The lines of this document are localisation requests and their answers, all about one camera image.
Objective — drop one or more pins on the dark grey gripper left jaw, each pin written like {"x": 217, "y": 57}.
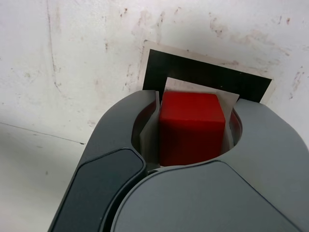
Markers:
{"x": 108, "y": 159}

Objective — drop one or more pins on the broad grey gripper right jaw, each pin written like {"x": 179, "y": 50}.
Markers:
{"x": 205, "y": 200}

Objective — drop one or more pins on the red cube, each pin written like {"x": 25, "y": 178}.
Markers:
{"x": 190, "y": 125}

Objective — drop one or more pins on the black tape square outline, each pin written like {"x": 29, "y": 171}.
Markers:
{"x": 193, "y": 70}

